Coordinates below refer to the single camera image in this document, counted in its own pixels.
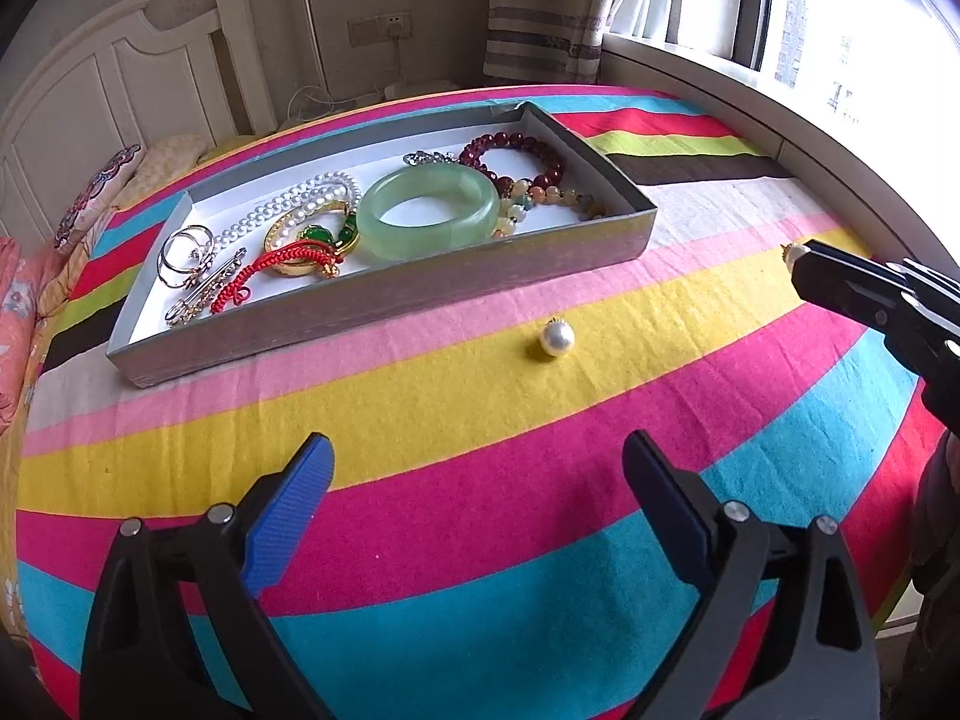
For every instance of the window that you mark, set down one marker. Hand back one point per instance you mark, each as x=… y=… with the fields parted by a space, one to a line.
x=856 y=99

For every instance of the pink folded quilt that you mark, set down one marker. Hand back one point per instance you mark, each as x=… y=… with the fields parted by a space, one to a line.
x=24 y=278

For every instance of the gold bangle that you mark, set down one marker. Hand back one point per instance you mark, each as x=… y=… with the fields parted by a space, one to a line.
x=289 y=257

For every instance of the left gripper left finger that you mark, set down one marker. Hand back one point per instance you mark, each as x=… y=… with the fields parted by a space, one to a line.
x=260 y=535

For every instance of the white wooden headboard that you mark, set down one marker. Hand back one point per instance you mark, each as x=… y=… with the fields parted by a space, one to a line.
x=115 y=81

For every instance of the cream yellow pillow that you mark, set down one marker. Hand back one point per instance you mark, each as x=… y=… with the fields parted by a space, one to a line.
x=161 y=164

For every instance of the green jade pendant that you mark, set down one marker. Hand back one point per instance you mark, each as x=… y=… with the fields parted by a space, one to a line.
x=341 y=241

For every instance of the silver interlocked rings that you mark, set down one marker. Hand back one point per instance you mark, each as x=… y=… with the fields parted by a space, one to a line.
x=184 y=258

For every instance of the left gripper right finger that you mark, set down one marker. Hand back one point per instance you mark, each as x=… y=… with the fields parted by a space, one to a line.
x=702 y=538

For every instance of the wall power socket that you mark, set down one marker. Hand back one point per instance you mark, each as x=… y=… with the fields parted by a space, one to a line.
x=380 y=29

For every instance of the embroidered patterned pillow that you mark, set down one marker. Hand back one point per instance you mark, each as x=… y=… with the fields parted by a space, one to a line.
x=99 y=191

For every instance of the white pearl earring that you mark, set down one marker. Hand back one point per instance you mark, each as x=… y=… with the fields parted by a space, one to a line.
x=792 y=253
x=557 y=338

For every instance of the gold safety pin brooch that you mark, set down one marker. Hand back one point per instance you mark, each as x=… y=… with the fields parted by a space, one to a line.
x=201 y=297

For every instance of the colourful striped bed sheet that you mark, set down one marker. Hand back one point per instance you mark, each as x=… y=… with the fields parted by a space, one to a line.
x=479 y=554

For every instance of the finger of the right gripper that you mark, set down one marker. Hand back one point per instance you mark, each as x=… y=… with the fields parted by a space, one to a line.
x=831 y=273
x=873 y=314

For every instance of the grey cardboard jewelry tray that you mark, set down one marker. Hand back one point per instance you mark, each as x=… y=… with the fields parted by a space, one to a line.
x=552 y=243

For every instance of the striped printed curtain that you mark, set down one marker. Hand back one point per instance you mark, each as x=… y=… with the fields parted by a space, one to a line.
x=560 y=41

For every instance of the green jade bangle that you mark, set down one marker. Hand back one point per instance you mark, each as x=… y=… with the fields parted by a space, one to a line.
x=418 y=211

